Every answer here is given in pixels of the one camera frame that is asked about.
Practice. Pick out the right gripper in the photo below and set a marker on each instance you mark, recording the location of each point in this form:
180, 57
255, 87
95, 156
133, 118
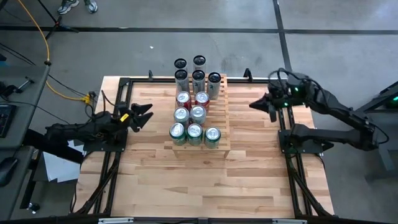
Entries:
284, 91

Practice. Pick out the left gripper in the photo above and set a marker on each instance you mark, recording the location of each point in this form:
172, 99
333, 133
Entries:
123, 119

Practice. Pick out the white and red can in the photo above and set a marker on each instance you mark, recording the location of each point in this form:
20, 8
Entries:
198, 114
181, 114

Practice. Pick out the green Sprite can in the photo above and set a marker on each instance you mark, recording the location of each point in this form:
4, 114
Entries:
195, 132
212, 134
177, 132

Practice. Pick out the red Coca-Cola can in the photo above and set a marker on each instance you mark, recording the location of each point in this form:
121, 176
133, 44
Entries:
202, 97
183, 97

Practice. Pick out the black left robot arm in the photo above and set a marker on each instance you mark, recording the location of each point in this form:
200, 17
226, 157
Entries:
77, 130

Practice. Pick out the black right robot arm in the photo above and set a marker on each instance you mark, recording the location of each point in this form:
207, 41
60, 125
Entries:
335, 109

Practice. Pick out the wooden slatted shelf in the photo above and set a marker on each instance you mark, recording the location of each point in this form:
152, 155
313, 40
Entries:
222, 118

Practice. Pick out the black table clamp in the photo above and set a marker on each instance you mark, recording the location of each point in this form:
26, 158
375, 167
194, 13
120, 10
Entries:
247, 73
150, 74

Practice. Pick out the black desk support bar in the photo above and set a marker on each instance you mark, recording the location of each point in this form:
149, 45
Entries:
53, 151

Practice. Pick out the white paper sheet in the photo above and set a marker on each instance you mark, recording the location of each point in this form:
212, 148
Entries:
59, 168

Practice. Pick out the grey desk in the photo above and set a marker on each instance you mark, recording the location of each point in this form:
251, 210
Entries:
18, 193
31, 74

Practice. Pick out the black tripod stand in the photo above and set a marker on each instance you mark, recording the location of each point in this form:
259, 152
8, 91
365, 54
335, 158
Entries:
57, 23

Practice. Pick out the black metal side stand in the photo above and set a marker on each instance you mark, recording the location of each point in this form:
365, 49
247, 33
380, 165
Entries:
388, 155

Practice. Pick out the white sneaker top right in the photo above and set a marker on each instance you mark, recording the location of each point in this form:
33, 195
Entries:
66, 6

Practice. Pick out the black keyboard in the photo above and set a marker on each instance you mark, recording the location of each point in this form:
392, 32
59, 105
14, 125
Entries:
6, 121

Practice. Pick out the black clamp tool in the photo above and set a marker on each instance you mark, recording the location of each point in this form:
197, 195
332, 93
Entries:
7, 89

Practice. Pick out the small black caster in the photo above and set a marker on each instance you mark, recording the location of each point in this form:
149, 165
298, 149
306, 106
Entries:
32, 207

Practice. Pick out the black computer mouse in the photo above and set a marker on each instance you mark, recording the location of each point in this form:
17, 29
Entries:
7, 169

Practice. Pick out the black aluminium table frame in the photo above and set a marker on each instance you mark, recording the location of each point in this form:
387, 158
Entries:
161, 80

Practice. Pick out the silver metal bracket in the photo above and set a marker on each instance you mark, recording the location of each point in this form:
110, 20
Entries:
115, 220
289, 221

